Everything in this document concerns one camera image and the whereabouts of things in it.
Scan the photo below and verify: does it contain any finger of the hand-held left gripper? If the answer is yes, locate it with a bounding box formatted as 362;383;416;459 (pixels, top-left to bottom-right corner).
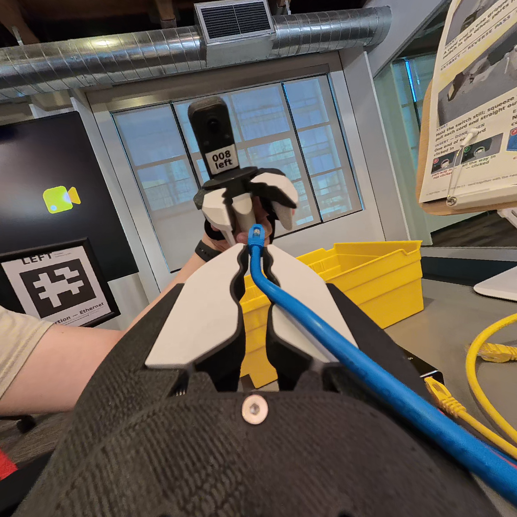
201;189;237;246
250;172;299;232

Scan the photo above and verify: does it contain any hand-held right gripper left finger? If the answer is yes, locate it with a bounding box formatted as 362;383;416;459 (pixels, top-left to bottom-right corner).
145;243;247;392

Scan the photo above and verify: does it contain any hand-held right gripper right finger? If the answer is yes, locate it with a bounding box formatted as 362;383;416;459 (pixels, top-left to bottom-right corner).
264;244;366;393

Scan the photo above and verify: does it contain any yellow plastic bin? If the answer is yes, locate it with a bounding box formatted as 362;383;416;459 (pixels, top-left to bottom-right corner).
239;240;424;389

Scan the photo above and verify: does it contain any blue ethernet cable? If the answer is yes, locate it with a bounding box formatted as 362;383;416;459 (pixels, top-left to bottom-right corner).
247;224;517;505

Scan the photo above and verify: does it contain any yellow ethernet cable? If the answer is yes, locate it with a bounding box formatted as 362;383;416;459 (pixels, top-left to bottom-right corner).
424;313;517;461

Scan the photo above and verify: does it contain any person's left forearm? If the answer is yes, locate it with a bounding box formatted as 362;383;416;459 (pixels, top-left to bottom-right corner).
0;258;211;417

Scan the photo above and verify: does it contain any person's left hand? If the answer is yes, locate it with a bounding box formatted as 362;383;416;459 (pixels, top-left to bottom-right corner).
201;197;279;254

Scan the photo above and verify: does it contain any black smartwatch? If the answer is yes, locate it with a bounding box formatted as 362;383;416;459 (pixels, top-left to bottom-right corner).
195;239;222;263

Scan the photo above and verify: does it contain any large paned window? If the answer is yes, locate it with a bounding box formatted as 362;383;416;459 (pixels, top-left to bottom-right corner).
111;75;364;272

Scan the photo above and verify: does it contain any white air vent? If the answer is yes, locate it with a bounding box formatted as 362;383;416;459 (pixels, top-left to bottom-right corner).
194;0;276;45

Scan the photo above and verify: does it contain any black framed marker sign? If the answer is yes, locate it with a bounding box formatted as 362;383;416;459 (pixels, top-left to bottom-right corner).
0;237;122;328

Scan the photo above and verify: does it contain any black monitor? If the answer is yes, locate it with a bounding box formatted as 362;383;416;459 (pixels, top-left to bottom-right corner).
0;111;140;283

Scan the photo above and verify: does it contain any person's torso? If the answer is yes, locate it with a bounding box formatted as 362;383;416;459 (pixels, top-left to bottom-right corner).
0;305;53;398

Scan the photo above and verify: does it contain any white sign stand base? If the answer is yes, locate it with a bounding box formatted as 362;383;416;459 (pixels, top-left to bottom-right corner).
473;267;517;301

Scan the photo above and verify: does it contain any instruction sign board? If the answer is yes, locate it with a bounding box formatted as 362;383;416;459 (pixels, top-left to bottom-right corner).
416;0;517;216

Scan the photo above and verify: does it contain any silver round duct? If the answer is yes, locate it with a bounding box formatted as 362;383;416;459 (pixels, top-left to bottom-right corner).
0;6;392;102

